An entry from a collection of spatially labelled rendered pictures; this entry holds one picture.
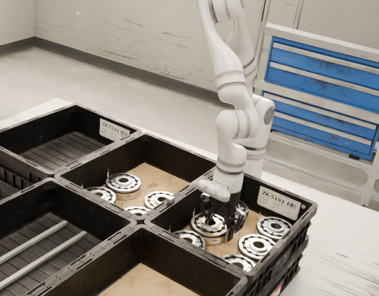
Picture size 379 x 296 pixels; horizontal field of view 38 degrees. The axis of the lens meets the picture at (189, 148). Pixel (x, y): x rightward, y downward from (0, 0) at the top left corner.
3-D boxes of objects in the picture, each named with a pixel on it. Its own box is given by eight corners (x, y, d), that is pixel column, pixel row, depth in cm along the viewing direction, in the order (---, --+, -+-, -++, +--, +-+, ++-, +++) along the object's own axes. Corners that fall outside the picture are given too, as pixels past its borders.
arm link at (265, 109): (280, 98, 167) (271, 148, 175) (254, 89, 172) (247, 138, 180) (264, 105, 161) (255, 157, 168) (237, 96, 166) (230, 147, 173)
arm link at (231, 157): (215, 176, 131) (248, 173, 134) (225, 117, 124) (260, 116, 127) (204, 162, 137) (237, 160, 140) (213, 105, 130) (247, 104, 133)
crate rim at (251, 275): (224, 171, 163) (225, 164, 162) (318, 211, 149) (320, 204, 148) (140, 229, 132) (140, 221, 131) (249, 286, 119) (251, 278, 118)
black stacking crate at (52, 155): (74, 133, 194) (75, 104, 189) (140, 163, 181) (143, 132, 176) (-21, 173, 164) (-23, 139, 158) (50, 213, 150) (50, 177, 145)
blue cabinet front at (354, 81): (255, 123, 344) (272, 35, 319) (370, 160, 317) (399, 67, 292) (254, 124, 342) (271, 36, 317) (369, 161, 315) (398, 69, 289)
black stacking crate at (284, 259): (219, 199, 167) (225, 166, 162) (309, 239, 154) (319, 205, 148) (137, 261, 137) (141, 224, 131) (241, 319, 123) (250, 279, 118)
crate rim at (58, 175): (144, 137, 176) (144, 130, 175) (224, 171, 163) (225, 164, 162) (50, 183, 146) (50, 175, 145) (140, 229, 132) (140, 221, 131)
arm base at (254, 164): (239, 181, 187) (246, 135, 179) (263, 191, 182) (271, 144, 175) (224, 191, 180) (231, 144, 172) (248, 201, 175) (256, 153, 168)
